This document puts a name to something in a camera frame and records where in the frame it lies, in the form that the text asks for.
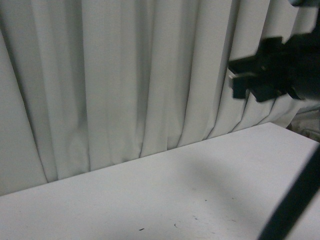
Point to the grey pleated curtain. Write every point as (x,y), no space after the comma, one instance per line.
(87,84)

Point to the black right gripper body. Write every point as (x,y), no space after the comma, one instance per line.
(279,68)

